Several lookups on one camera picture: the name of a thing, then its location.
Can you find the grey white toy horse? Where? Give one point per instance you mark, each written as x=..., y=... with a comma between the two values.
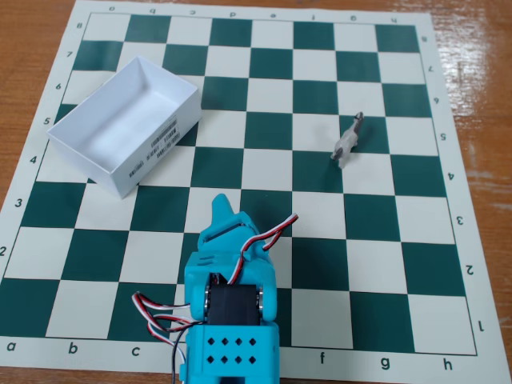
x=348, y=140

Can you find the green white chessboard mat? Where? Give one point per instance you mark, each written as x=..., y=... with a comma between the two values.
x=360, y=248

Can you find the turquoise gripper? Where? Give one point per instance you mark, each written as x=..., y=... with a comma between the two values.
x=225, y=225

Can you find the white cardboard box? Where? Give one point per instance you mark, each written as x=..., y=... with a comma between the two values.
x=120, y=120

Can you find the turquoise robot arm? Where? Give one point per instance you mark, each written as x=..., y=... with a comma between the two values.
x=232, y=352

